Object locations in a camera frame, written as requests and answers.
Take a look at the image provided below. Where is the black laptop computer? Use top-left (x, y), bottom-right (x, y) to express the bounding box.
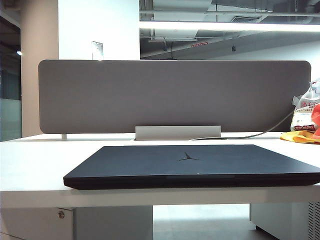
top-left (62, 144), bottom-right (320, 191)

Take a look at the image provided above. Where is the grey felt desk divider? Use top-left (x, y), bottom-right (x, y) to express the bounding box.
top-left (38, 59), bottom-right (312, 135)

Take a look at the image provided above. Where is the long ceiling light strip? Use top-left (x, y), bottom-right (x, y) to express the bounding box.
top-left (139, 20), bottom-right (320, 32)

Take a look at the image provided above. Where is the white desk support panel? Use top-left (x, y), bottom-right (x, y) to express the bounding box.
top-left (73, 205), bottom-right (154, 240)

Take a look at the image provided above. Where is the ceiling air vent grille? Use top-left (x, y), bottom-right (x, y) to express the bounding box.
top-left (226, 15), bottom-right (263, 24)

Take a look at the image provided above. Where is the yellow cloth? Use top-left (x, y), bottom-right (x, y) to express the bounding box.
top-left (279, 129), bottom-right (320, 146)

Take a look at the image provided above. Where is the white plastic bag red print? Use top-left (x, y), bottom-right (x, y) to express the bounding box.
top-left (292, 77), bottom-right (320, 132)

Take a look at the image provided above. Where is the dark glass door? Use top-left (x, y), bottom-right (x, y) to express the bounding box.
top-left (0, 16), bottom-right (22, 142)

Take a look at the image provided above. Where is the red orange plastic item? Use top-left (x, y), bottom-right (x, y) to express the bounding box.
top-left (310, 103), bottom-right (320, 145)

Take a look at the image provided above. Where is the white vented cabinet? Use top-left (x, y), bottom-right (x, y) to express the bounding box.
top-left (249, 201), bottom-right (320, 240)

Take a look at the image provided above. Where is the white drawer cabinet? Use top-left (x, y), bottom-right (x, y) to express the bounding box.
top-left (0, 206), bottom-right (76, 240)

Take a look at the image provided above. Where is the white cable flap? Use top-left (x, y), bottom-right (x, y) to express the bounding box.
top-left (135, 125), bottom-right (222, 141)

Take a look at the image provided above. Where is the metal ceiling rail bracket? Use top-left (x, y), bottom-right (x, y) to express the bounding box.
top-left (148, 28), bottom-right (199, 43)

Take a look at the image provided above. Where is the grey power cable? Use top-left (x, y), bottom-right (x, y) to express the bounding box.
top-left (191, 109), bottom-right (295, 141)

